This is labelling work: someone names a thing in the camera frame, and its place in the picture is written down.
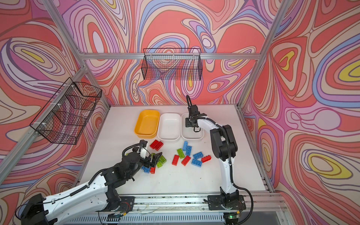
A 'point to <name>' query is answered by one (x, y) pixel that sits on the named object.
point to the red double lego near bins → (156, 145)
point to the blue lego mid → (198, 155)
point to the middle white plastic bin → (169, 127)
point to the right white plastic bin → (190, 133)
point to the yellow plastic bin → (147, 124)
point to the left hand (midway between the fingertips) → (154, 149)
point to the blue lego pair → (187, 148)
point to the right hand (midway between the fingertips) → (192, 124)
